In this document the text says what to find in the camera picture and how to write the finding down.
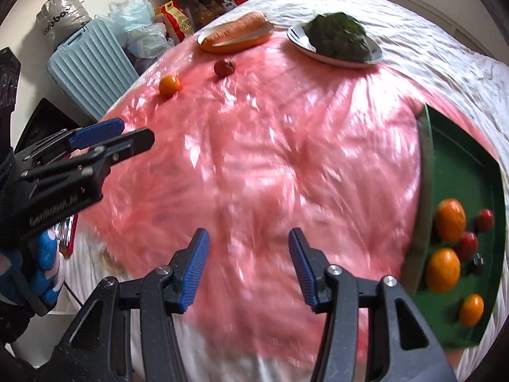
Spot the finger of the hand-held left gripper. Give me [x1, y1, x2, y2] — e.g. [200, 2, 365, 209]
[16, 118, 125, 168]
[75, 128, 156, 178]

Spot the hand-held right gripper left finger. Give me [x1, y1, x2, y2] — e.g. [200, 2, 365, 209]
[56, 228, 211, 382]

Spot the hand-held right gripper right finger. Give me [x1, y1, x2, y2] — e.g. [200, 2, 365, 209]
[288, 228, 458, 382]

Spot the small orange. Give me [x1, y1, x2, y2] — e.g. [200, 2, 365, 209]
[459, 294, 485, 327]
[159, 75, 181, 96]

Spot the small red apple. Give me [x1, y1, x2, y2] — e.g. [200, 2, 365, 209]
[214, 59, 236, 77]

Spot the large orange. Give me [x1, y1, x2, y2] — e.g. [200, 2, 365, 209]
[426, 248, 461, 293]
[435, 199, 467, 243]

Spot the green rectangular tray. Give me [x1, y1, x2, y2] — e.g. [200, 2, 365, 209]
[403, 103, 506, 349]

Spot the person's left hand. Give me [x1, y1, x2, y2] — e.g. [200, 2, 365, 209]
[0, 229, 66, 315]

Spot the red-edged flat object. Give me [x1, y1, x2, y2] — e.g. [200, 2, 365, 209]
[52, 215, 79, 257]

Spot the dark flat object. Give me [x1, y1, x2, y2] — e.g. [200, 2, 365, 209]
[14, 97, 98, 156]

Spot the light blue ribbed suitcase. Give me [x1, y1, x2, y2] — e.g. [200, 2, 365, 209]
[48, 18, 140, 122]

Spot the clear bluish plastic bag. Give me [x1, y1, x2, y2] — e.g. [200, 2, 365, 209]
[109, 0, 176, 58]

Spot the grey printed bag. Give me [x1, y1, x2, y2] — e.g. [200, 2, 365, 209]
[36, 0, 93, 48]

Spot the red plastic sheet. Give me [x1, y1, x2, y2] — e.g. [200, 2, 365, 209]
[77, 36, 502, 367]

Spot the red yellow rice bag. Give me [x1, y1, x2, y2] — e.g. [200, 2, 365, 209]
[154, 0, 195, 42]

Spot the orange oval plate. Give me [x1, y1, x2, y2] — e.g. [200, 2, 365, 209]
[197, 22, 275, 53]

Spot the yellow oil bottle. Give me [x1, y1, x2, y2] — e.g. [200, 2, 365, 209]
[193, 0, 235, 25]

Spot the carrot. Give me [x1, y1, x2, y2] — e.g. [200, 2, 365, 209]
[204, 12, 266, 46]

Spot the silver metal plate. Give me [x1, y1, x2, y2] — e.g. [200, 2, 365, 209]
[287, 24, 384, 67]

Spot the dark leafy vegetable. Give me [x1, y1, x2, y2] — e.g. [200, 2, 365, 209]
[304, 12, 370, 58]

